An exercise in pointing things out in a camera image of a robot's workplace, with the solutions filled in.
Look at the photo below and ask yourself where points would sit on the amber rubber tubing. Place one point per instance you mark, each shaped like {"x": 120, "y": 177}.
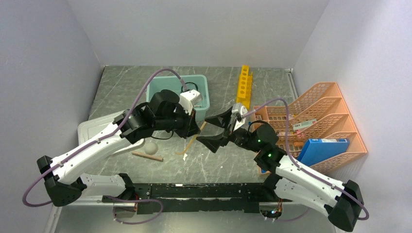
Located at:
{"x": 191, "y": 141}

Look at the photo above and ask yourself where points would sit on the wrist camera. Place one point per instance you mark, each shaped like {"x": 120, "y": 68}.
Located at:
{"x": 237, "y": 113}
{"x": 189, "y": 99}

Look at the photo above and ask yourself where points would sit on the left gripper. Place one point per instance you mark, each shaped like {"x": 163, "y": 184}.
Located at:
{"x": 191, "y": 127}

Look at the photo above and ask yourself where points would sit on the black wire ring stand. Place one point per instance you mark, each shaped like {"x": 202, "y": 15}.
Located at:
{"x": 189, "y": 86}

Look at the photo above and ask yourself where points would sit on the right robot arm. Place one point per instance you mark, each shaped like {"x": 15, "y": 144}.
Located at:
{"x": 341, "y": 202}

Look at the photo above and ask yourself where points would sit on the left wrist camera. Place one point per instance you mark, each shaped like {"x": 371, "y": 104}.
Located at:
{"x": 189, "y": 99}

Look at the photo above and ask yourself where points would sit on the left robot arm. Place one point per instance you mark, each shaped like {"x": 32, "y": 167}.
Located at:
{"x": 65, "y": 177}

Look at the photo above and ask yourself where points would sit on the mint green plastic bin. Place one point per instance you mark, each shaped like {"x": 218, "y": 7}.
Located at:
{"x": 172, "y": 83}

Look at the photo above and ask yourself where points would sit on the blue binder folder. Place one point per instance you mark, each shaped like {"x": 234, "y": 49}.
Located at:
{"x": 318, "y": 150}

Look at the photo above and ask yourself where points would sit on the white round watch glass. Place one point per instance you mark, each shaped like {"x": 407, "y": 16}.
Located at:
{"x": 151, "y": 148}

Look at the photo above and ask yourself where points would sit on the white plastic bin lid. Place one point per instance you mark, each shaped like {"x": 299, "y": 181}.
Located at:
{"x": 90, "y": 128}

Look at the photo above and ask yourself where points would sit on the orange mesh file organizer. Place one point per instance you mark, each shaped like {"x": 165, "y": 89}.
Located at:
{"x": 320, "y": 112}

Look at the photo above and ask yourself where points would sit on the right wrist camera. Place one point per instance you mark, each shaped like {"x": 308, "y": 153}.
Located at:
{"x": 237, "y": 113}

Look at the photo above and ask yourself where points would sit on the wooden dowel rod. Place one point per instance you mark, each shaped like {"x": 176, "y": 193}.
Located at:
{"x": 146, "y": 156}

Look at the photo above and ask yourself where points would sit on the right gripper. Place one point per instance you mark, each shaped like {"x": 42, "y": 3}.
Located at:
{"x": 213, "y": 142}

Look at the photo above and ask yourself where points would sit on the yellow test tube rack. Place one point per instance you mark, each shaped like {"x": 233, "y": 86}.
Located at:
{"x": 245, "y": 86}

